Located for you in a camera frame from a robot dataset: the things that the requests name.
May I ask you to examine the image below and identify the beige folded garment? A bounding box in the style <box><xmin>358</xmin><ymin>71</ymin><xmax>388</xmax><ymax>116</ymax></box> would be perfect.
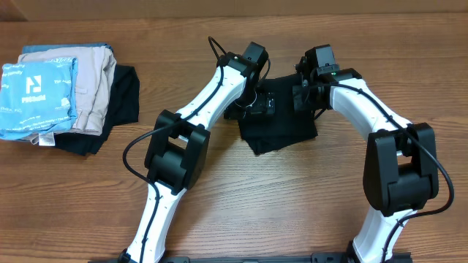
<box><xmin>18</xmin><ymin>46</ymin><xmax>116</xmax><ymax>136</ymax></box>

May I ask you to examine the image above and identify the black folded garment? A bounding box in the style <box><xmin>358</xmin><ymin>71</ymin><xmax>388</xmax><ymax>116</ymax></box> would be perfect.
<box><xmin>55</xmin><ymin>65</ymin><xmax>140</xmax><ymax>156</ymax></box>

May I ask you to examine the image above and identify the black t-shirt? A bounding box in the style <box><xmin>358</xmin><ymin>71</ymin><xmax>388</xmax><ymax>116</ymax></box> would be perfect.
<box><xmin>238</xmin><ymin>74</ymin><xmax>317</xmax><ymax>155</ymax></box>

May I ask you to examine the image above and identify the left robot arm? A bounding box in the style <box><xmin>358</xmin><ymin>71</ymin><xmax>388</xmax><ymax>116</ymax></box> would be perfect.
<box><xmin>117</xmin><ymin>41</ymin><xmax>271</xmax><ymax>263</ymax></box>

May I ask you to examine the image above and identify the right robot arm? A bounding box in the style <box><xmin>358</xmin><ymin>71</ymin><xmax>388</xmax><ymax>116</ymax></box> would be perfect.
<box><xmin>293</xmin><ymin>45</ymin><xmax>438</xmax><ymax>262</ymax></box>

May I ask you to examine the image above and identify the blue folded garment at bottom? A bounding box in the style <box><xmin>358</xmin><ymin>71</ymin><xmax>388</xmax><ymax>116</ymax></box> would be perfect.
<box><xmin>22</xmin><ymin>42</ymin><xmax>113</xmax><ymax>54</ymax></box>

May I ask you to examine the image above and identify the light blue folded printed shirt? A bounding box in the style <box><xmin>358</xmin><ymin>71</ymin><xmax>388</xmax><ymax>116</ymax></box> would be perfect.
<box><xmin>1</xmin><ymin>57</ymin><xmax>78</xmax><ymax>140</ymax></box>

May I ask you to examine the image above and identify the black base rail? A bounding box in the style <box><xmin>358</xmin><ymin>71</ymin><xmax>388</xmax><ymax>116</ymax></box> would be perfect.
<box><xmin>87</xmin><ymin>251</ymin><xmax>413</xmax><ymax>263</ymax></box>

